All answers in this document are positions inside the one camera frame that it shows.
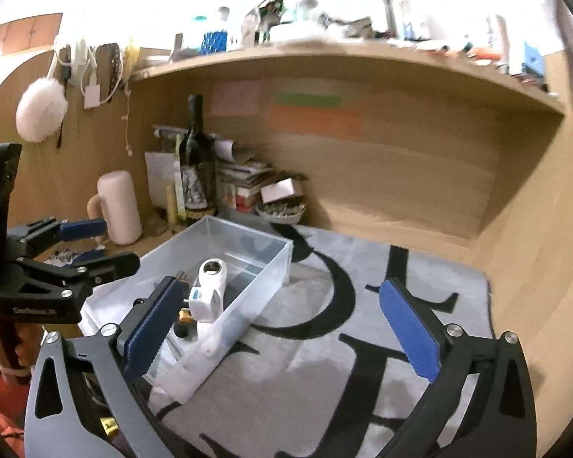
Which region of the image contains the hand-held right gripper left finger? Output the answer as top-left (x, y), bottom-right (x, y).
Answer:
top-left (24, 274), bottom-right (192, 458)

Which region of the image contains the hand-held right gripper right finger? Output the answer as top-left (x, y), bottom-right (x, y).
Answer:
top-left (377, 277), bottom-right (539, 458)

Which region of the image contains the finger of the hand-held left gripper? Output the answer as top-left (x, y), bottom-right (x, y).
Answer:
top-left (10, 250), bottom-right (141, 297)
top-left (7, 217), bottom-right (108, 261)

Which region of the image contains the yellow and black connector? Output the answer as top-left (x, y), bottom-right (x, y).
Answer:
top-left (174, 308), bottom-right (194, 339)

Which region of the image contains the white plug adapter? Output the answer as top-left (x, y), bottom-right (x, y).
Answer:
top-left (185, 285), bottom-right (222, 320)

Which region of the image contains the white handheld device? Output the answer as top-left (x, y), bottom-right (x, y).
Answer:
top-left (186, 258), bottom-right (228, 344)

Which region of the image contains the clear plastic storage bin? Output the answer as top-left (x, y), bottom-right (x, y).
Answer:
top-left (79, 214), bottom-right (294, 404)

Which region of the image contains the white handwritten paper note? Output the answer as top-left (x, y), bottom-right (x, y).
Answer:
top-left (144, 150), bottom-right (180, 211)

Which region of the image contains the grey mat with black letters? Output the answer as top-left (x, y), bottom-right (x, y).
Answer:
top-left (143, 222), bottom-right (495, 458)

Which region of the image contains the white fluffy pom-pom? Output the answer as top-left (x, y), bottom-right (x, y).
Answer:
top-left (15, 79), bottom-right (68, 143)

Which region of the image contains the white and grey tube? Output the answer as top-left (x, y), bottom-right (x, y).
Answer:
top-left (152, 124), bottom-right (192, 138)

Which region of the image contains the dark wine bottle elephant label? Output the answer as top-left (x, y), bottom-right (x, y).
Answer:
top-left (179, 94), bottom-right (218, 218)

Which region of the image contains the stack of books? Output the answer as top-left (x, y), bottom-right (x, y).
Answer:
top-left (217, 160), bottom-right (273, 211)

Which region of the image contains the white rolled paper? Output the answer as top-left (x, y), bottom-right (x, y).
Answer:
top-left (212, 136), bottom-right (236, 162)

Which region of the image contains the small bowl of trinkets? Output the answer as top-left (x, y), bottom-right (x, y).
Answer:
top-left (255, 200), bottom-right (307, 225)

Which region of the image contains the white blank card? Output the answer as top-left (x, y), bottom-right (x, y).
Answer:
top-left (260, 177), bottom-right (297, 203)

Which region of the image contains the pink sticky note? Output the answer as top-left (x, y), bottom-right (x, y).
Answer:
top-left (211, 81), bottom-right (261, 116)

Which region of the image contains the orange sticky note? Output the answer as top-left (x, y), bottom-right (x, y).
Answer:
top-left (267, 105), bottom-right (366, 137)

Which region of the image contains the wooden shelf board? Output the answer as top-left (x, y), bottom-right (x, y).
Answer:
top-left (129, 40), bottom-right (567, 115)

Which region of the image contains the pink mug with handle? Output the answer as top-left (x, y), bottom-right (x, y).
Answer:
top-left (87, 170), bottom-right (143, 245)

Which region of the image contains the white hanging cord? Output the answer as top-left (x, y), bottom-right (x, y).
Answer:
top-left (121, 83), bottom-right (134, 156)

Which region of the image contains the white charger with cable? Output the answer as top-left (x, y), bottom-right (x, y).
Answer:
top-left (79, 48), bottom-right (125, 108)

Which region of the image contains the brown patterned strap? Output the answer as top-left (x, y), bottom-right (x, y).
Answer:
top-left (95, 44), bottom-right (122, 101)

